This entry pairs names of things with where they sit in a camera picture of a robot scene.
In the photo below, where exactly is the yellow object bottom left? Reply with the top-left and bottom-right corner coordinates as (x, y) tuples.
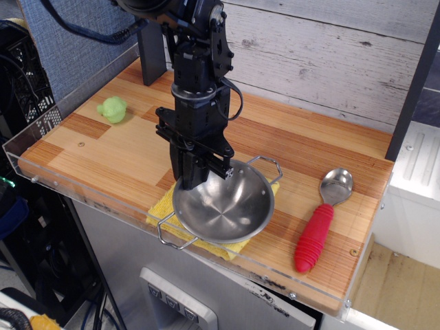
(30, 314), (61, 330)

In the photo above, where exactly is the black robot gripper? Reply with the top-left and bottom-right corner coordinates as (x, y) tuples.
(156, 87), (234, 190)

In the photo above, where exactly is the green toy figure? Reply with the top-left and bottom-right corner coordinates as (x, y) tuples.
(97, 96), (127, 124)

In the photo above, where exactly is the black plastic crate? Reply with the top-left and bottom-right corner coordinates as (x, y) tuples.
(1, 36), (54, 123)

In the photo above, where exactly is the yellow folded cloth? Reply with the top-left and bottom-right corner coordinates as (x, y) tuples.
(146, 180), (281, 262)

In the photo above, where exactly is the dark grey right post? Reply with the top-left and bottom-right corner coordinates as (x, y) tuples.
(385, 1), (439, 162)

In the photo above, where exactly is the dark grey post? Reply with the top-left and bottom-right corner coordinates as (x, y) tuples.
(137, 22), (167, 86)
(385, 1), (439, 162)

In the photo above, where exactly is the red handled metal spoon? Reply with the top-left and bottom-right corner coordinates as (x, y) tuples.
(294, 168), (353, 273)

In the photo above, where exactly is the white ribbed cabinet right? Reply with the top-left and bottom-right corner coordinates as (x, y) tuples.
(372, 122), (439, 268)

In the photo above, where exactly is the clear acrylic table guard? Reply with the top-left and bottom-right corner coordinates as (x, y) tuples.
(4, 60), (393, 319)

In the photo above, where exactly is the steel bowl with wire handles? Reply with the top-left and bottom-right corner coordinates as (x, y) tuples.
(156, 155), (283, 250)

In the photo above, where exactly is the stainless steel appliance below table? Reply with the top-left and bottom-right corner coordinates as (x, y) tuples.
(73, 201), (322, 329)

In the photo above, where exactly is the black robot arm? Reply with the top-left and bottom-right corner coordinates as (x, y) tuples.
(118, 1), (235, 190)

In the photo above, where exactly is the dark grey left post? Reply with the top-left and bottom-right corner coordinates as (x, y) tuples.
(137, 22), (167, 86)

